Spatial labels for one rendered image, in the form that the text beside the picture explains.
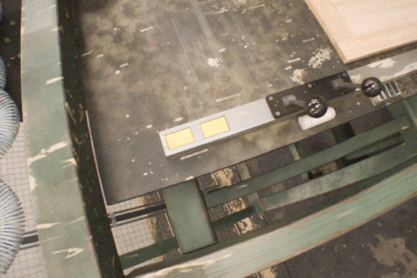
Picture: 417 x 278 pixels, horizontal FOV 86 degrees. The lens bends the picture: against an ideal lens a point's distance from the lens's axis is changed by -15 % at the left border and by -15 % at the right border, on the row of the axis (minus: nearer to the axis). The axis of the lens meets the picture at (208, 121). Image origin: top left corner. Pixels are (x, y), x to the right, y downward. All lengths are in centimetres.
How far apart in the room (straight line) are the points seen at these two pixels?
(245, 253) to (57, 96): 45
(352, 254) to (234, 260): 193
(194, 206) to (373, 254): 187
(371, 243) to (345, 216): 172
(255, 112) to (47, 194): 41
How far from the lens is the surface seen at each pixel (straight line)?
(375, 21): 81
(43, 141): 53
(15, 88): 113
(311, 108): 42
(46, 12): 70
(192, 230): 56
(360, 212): 55
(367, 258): 232
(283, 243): 49
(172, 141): 50
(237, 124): 51
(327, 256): 248
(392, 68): 71
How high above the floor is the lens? 191
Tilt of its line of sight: 38 degrees down
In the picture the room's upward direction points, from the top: 95 degrees counter-clockwise
